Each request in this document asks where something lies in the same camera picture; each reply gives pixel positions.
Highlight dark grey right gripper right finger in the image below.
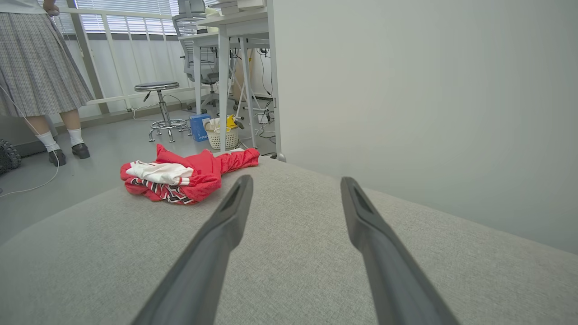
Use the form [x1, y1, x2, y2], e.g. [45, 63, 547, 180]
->
[340, 176, 459, 325]

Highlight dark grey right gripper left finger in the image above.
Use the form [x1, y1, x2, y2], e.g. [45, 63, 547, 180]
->
[132, 175, 254, 325]

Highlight red and white jersey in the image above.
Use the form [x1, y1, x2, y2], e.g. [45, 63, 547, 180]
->
[120, 144, 261, 206]

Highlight white woven laundry basket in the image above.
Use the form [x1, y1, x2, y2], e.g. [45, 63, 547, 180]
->
[204, 121, 240, 151]

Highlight blue cardboard box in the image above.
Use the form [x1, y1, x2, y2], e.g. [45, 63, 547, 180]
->
[190, 114, 211, 142]

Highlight white desk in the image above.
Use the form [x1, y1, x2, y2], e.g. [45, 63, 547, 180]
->
[178, 32, 271, 116]
[198, 8, 271, 153]

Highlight round chrome stool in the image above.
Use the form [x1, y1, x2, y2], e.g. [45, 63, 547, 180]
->
[134, 81, 192, 143]

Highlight white partition panel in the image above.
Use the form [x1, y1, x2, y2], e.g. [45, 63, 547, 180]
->
[267, 0, 578, 255]

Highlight grey mesh office chair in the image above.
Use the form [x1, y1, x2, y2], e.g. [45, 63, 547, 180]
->
[172, 0, 222, 113]

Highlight black rubber tyre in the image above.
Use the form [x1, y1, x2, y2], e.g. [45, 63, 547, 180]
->
[0, 139, 22, 176]

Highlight white window blinds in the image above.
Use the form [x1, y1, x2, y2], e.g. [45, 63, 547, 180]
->
[38, 0, 181, 36]

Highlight white box stack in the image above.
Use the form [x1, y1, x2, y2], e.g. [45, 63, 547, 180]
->
[210, 0, 267, 16]

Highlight person in grey plaid skirt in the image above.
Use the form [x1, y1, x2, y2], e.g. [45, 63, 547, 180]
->
[0, 0, 94, 167]

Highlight thin white cable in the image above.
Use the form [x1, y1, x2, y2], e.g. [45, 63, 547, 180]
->
[0, 84, 61, 198]

